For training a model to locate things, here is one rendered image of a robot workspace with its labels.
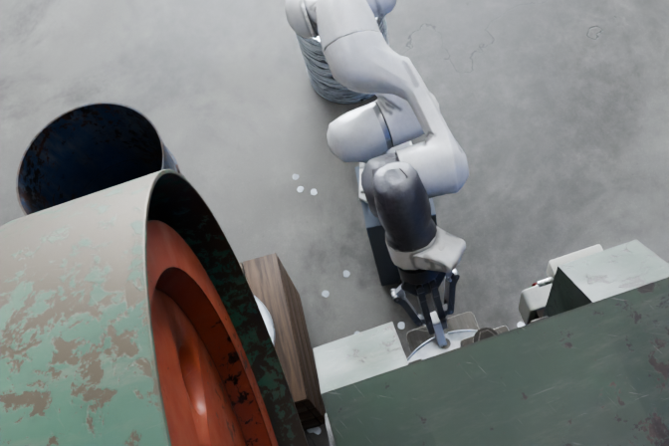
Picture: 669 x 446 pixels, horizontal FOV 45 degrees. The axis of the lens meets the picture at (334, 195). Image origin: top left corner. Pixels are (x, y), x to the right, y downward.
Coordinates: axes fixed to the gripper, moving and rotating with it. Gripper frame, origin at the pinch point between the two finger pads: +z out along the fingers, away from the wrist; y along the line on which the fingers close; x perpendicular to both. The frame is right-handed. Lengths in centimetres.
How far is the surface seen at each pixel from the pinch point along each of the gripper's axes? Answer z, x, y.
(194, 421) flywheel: -42, 36, 36
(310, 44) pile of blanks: -1, -122, -1
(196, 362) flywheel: -39, 24, 36
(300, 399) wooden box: 39, -27, 34
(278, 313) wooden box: 29, -48, 33
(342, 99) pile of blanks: 27, -130, -7
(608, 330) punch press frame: -51, 51, -10
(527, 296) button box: 15.4, -12.9, -22.0
